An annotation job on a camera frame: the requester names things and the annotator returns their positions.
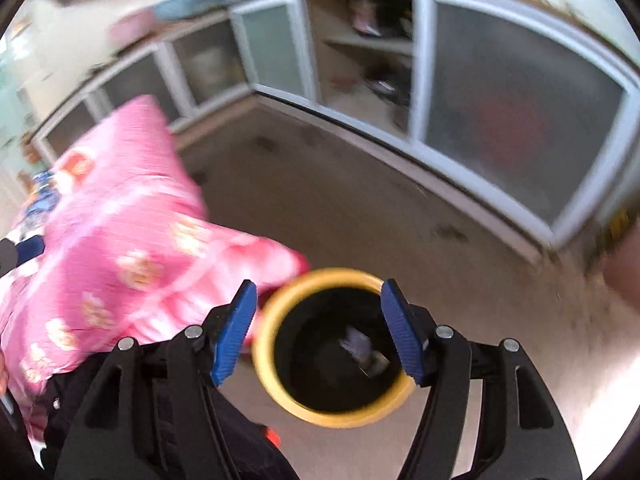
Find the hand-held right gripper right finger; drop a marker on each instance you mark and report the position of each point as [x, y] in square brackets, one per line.
[402, 335]

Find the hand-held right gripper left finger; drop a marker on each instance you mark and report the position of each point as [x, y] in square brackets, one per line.
[232, 335]

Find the yellow trash bin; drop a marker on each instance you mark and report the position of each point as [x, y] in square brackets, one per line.
[320, 417]

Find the crumpled grey wrapper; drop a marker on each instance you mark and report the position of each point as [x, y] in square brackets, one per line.
[367, 355]

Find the pink floral blanket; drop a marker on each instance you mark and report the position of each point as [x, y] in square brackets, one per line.
[125, 210]

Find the blue printed cloth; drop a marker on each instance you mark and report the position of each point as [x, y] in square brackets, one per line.
[42, 197]

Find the white cabinet frosted glass doors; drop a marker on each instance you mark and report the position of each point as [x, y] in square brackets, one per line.
[500, 110]

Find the dark shoes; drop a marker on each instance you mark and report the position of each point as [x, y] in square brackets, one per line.
[387, 87]

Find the pink plastic basin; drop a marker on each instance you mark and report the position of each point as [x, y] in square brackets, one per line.
[132, 27]

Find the blue pillow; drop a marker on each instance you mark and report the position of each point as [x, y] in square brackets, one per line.
[187, 4]

